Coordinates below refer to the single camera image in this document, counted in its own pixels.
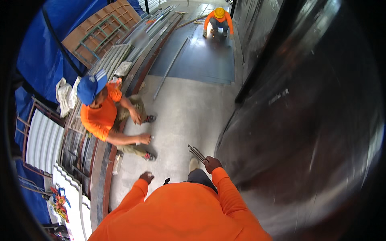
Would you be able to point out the person's right hand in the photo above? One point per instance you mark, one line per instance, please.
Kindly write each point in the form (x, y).
(213, 164)

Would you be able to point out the person's left hand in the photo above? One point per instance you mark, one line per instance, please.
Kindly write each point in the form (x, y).
(147, 177)

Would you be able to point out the person's left fingers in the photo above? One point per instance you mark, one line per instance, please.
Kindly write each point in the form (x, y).
(151, 177)

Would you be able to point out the person's right fingers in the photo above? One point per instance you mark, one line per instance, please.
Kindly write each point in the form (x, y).
(206, 164)

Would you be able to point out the bundle of thin metal rods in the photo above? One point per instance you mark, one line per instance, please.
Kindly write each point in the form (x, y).
(196, 152)

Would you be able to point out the person's legs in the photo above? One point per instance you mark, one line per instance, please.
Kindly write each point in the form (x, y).
(199, 177)

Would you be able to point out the small black clip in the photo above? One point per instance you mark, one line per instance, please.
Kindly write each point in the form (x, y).
(166, 180)

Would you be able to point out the white plastic bottle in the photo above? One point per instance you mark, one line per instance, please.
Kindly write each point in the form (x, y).
(116, 165)

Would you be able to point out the person's body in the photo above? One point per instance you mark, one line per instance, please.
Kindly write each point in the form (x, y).
(181, 214)

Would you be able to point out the stack of white corrugated sheets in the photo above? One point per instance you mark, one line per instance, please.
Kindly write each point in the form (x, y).
(71, 201)

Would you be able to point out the long grey metal bar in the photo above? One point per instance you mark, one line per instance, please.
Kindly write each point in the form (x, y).
(170, 67)

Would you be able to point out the large black metal panel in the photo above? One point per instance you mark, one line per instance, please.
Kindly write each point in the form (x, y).
(301, 120)

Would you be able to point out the dark metal floor sheet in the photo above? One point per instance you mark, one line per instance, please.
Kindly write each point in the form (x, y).
(200, 54)

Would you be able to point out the white corrugated roof sheet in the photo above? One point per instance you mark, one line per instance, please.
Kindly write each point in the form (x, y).
(45, 141)

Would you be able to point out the white sack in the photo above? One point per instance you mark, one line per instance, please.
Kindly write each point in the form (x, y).
(64, 95)

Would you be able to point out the stack of long metal profiles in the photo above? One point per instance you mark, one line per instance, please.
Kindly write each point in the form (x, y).
(141, 45)

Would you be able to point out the long wooden stick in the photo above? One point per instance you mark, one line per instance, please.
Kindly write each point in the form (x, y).
(191, 21)

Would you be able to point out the brown wooden board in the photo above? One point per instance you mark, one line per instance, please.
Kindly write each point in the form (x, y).
(99, 31)

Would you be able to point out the blue tarp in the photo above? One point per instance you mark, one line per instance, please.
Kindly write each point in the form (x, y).
(39, 51)

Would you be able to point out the rusty metal frame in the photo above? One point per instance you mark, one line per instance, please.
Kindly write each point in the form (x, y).
(28, 126)

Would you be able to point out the green metal frame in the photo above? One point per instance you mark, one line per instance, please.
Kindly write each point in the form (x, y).
(98, 36)

